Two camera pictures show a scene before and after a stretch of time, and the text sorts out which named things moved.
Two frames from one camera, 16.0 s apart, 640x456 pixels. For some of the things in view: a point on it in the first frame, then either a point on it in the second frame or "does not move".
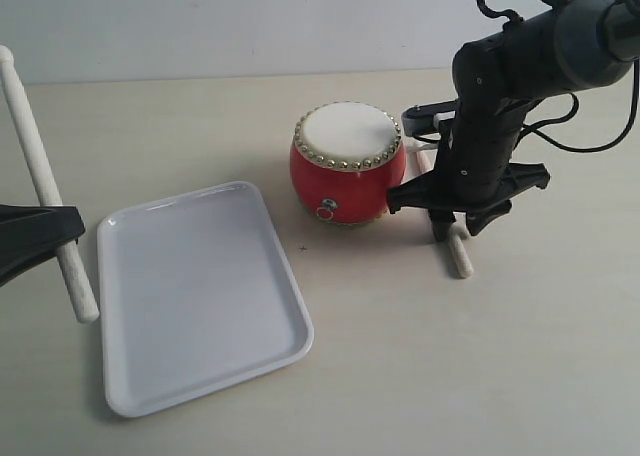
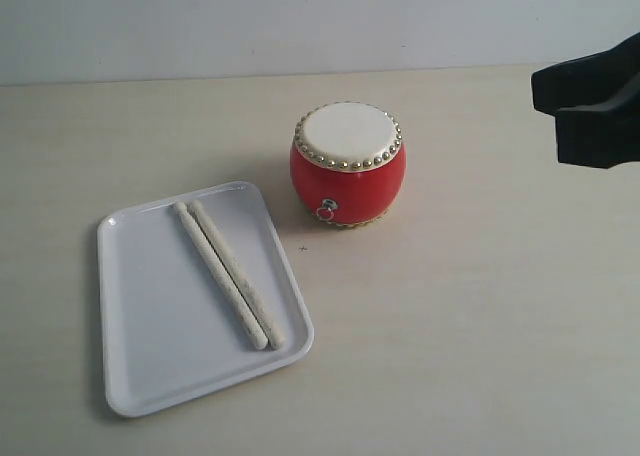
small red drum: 345,158 does not move
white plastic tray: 195,292 does not move
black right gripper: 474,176 → 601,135
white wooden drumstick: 80,288 → 220,278
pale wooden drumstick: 459,252 → 257,306
